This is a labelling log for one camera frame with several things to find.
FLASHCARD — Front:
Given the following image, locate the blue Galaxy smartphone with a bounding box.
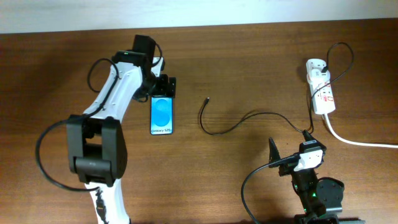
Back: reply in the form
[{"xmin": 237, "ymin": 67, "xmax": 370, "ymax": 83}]
[{"xmin": 150, "ymin": 97, "xmax": 174, "ymax": 135}]

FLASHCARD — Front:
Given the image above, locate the black USB charging cable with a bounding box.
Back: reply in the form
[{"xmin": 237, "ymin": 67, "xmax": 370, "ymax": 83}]
[{"xmin": 199, "ymin": 42, "xmax": 354, "ymax": 136}]

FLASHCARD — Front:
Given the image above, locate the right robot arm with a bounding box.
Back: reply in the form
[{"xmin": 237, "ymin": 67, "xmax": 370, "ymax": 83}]
[{"xmin": 269, "ymin": 131, "xmax": 345, "ymax": 223}]

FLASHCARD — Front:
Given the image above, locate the white power strip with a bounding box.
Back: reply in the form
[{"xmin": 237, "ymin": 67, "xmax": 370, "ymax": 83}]
[{"xmin": 306, "ymin": 58, "xmax": 336, "ymax": 115}]

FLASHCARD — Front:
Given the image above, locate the right camera black cable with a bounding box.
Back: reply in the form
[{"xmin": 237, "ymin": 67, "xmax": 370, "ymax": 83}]
[{"xmin": 241, "ymin": 154, "xmax": 301, "ymax": 224}]

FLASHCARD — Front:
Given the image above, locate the camera black cable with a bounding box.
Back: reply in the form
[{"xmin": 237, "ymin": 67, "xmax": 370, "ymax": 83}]
[
  {"xmin": 241, "ymin": 154, "xmax": 301, "ymax": 224},
  {"xmin": 35, "ymin": 42, "xmax": 164, "ymax": 224}
]

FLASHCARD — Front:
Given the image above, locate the white power strip cord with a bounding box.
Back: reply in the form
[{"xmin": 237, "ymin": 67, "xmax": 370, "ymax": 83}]
[{"xmin": 323, "ymin": 113, "xmax": 398, "ymax": 149}]

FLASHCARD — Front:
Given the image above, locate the left camera black cable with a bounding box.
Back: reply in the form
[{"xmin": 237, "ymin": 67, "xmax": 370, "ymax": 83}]
[{"xmin": 35, "ymin": 42, "xmax": 164, "ymax": 224}]

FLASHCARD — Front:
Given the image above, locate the white USB wall charger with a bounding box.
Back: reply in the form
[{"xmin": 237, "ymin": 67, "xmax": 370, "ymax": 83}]
[{"xmin": 307, "ymin": 68, "xmax": 330, "ymax": 85}]

